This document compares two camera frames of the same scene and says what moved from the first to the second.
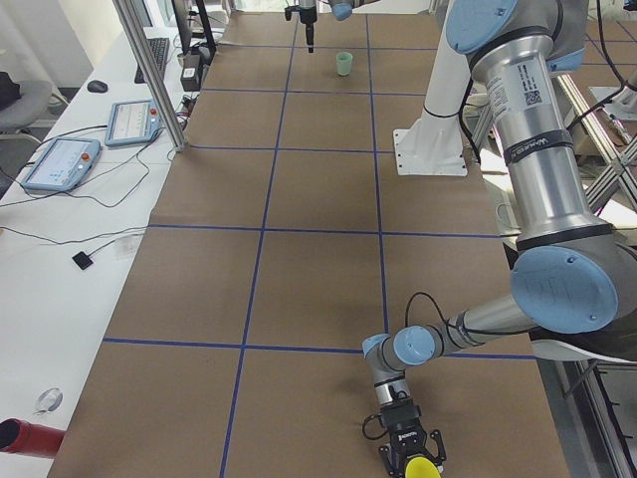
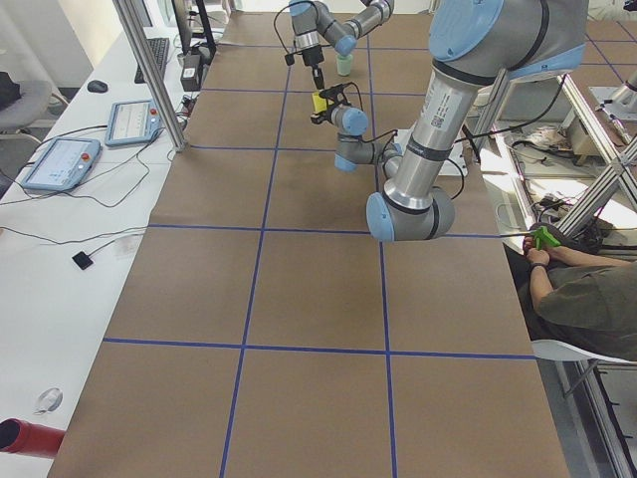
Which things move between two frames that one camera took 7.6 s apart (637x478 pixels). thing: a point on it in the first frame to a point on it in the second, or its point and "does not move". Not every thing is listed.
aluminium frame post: x=131 y=28 does not move
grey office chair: x=23 y=104 does not move
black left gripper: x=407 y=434 to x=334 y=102
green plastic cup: x=343 y=63 does not move
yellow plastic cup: x=421 y=467 to x=320 y=104
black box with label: x=192 y=69 does not move
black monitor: x=193 y=27 does not move
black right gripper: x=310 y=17 to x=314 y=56
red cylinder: x=22 y=437 does not move
